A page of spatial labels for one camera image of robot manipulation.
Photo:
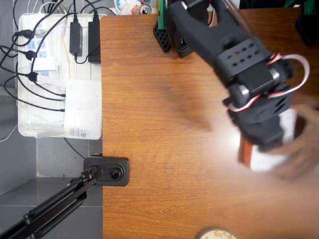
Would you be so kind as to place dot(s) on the round wooden coaster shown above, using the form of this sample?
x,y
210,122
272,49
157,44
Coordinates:
x,y
216,234

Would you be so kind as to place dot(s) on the white wifi router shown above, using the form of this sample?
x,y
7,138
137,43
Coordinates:
x,y
82,107

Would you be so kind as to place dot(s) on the white plastic bag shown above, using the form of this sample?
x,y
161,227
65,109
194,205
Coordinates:
x,y
124,6

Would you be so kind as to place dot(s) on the white power strip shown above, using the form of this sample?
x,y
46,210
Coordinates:
x,y
41,46

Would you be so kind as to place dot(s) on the black boom post and base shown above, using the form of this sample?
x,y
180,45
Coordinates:
x,y
119,174

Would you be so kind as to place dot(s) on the slim black power adapter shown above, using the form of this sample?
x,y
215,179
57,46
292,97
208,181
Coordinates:
x,y
76,37

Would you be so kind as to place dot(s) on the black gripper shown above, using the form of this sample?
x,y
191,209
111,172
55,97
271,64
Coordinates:
x,y
270,135

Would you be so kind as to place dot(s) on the wide black power adapter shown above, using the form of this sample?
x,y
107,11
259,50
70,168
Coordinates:
x,y
94,42

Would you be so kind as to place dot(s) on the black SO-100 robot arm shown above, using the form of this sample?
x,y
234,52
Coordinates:
x,y
199,32

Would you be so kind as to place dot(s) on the person's left hand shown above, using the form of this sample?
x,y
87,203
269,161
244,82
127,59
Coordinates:
x,y
301,149

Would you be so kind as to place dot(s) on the white plug adapter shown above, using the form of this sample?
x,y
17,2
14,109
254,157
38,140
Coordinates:
x,y
45,64

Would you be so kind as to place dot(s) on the drink can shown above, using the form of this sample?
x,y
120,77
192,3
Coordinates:
x,y
146,9

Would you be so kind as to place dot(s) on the orange white mouse box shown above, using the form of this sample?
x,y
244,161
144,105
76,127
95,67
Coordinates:
x,y
261,161

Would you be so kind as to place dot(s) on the green table clamp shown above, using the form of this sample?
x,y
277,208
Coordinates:
x,y
162,15

